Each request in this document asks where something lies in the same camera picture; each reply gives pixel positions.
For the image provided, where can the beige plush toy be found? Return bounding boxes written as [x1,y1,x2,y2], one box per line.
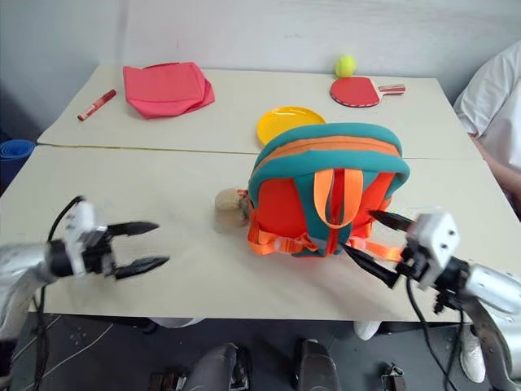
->
[214,187,251,227]

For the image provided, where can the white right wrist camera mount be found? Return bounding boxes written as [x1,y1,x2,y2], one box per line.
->
[406,211,462,291]

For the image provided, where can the yellow plastic plate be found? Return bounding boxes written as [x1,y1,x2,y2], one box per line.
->
[256,105,328,147]

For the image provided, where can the red marker pen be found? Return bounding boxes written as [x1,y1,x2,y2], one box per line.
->
[77,89,118,122]

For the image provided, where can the dark grey rounded shape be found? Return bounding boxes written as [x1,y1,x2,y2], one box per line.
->
[293,338,342,391]
[187,342,250,391]

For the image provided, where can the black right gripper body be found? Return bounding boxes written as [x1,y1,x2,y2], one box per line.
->
[395,235,433,287]

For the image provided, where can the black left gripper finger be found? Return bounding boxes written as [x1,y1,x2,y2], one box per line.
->
[106,222,160,237]
[114,256,170,281]

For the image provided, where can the pink folded cloth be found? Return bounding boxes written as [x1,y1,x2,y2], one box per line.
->
[122,61,216,120]

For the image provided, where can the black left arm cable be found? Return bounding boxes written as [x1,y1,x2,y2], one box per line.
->
[33,195,85,391]

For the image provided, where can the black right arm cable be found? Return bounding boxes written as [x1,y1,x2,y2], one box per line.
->
[405,276,481,391]

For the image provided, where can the yellow-green tennis ball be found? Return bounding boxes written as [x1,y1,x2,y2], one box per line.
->
[335,55,357,78]

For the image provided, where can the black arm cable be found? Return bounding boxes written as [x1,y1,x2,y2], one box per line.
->
[405,276,481,391]
[33,195,85,391]

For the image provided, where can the person in white shirt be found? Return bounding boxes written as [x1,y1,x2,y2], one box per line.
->
[453,39,521,172]

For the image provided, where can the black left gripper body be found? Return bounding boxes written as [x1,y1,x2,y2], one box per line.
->
[82,226,119,279]

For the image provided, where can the red table tennis paddle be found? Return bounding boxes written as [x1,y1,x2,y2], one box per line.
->
[329,76,407,108]

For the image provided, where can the white shoe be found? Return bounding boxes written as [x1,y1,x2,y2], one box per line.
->
[458,324,488,384]
[352,320,383,341]

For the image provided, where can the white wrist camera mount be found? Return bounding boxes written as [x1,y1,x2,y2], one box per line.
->
[60,200,102,276]
[406,211,462,291]

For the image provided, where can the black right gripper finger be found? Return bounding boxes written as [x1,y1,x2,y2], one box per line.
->
[368,209,417,234]
[343,243,400,291]

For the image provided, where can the blue round bin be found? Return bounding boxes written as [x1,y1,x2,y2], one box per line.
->
[0,138,33,192]

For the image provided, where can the small dark metal bracket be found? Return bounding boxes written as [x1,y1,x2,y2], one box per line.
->
[380,361,409,391]

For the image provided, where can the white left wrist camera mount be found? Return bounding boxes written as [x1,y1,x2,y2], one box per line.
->
[60,200,102,276]

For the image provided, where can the orange and teal backpack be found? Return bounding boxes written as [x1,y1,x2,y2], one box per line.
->
[246,122,410,263]

